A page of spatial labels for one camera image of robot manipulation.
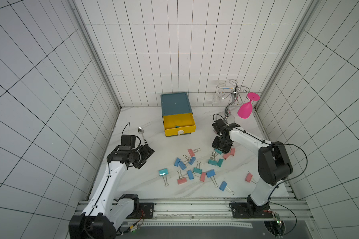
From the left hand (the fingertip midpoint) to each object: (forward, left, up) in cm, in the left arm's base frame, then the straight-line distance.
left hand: (150, 157), depth 79 cm
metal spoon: (+25, +12, -11) cm, 30 cm away
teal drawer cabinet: (+32, -13, +10) cm, 36 cm away
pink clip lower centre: (-6, -30, -12) cm, 33 cm away
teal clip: (-4, -7, -11) cm, 14 cm away
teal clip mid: (+3, -41, -12) cm, 43 cm away
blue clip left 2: (0, -18, -11) cm, 21 cm away
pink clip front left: (-8, -18, -12) cm, 23 cm away
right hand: (+10, -36, -8) cm, 39 cm away
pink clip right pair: (+7, -45, -12) cm, 47 cm away
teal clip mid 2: (+6, -39, -5) cm, 40 cm away
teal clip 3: (+18, -14, +4) cm, 24 cm away
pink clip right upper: (+10, -51, -11) cm, 53 cm away
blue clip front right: (-12, -41, -12) cm, 44 cm away
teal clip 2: (-2, -27, -12) cm, 30 cm away
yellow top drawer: (+20, -12, +3) cm, 24 cm away
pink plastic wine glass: (+31, -59, +6) cm, 66 cm away
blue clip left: (+3, -15, -11) cm, 19 cm away
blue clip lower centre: (-5, -23, -12) cm, 26 cm away
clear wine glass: (+35, -41, +15) cm, 56 cm away
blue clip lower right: (-5, -34, -12) cm, 37 cm away
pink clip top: (+9, -24, -11) cm, 28 cm away
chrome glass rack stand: (+35, -52, +12) cm, 64 cm away
